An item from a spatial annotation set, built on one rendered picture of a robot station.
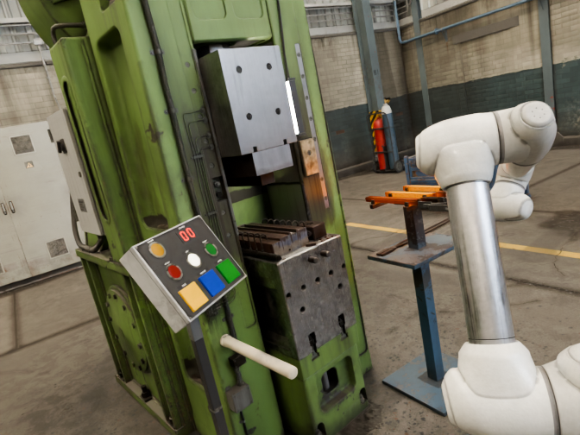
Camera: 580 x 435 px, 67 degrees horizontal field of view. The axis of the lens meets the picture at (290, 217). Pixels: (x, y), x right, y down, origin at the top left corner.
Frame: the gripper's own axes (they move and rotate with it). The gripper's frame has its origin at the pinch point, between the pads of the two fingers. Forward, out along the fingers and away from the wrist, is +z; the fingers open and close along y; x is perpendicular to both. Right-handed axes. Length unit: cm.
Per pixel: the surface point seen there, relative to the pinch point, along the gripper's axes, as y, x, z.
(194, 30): -66, 86, 47
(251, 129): -58, 44, 34
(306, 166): -23, 22, 50
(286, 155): -43, 31, 35
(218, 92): -66, 60, 39
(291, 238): -49, -4, 35
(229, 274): -90, -1, 12
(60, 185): -83, 19, 563
